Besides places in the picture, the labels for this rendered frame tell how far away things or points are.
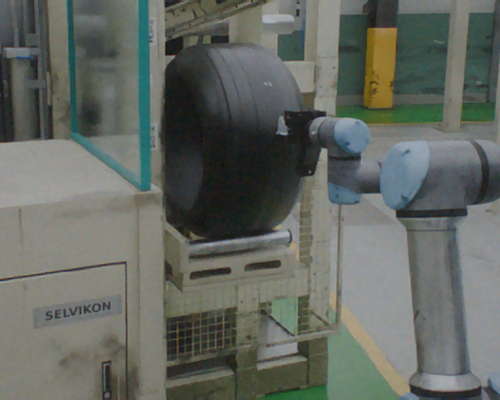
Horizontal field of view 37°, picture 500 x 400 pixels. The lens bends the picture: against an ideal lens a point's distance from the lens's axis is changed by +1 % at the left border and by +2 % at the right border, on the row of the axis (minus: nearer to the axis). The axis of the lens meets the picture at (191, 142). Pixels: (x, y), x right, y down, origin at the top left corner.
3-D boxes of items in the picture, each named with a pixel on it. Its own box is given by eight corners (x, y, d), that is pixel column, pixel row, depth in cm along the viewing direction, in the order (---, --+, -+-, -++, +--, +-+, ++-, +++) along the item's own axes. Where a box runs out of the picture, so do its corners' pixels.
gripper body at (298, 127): (308, 109, 187) (334, 110, 176) (309, 142, 188) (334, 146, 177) (281, 110, 184) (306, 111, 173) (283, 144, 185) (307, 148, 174)
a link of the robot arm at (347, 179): (382, 204, 165) (382, 155, 164) (333, 206, 163) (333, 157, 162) (367, 198, 173) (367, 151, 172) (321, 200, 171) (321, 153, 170)
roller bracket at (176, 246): (179, 274, 201) (179, 240, 199) (136, 232, 237) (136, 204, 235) (190, 272, 202) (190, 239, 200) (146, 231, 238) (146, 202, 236)
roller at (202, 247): (181, 261, 206) (184, 250, 203) (176, 249, 209) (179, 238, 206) (290, 247, 218) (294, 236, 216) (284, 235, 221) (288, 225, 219)
